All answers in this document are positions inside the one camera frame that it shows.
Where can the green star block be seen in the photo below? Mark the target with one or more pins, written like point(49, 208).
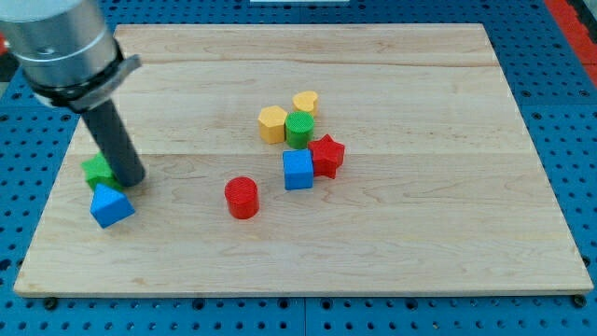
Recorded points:
point(97, 171)

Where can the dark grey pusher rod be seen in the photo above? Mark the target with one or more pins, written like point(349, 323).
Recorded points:
point(110, 134)

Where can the red cylinder block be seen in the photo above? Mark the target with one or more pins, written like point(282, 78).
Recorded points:
point(241, 194)

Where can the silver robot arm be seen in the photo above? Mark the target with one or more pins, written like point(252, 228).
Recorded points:
point(68, 54)

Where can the yellow hexagon block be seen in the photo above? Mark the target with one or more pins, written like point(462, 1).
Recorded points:
point(271, 124)

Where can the wooden board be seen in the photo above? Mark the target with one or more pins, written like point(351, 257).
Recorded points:
point(441, 192)

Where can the red star block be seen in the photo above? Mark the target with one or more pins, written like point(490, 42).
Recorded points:
point(327, 156)

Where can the green cylinder block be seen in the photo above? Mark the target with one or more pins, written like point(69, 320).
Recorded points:
point(299, 128)

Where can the blue triangle block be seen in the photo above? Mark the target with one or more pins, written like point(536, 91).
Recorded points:
point(109, 206)

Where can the blue cube block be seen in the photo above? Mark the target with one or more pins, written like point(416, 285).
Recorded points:
point(298, 169)

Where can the yellow heart block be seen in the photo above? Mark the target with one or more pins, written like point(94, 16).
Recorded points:
point(306, 101)

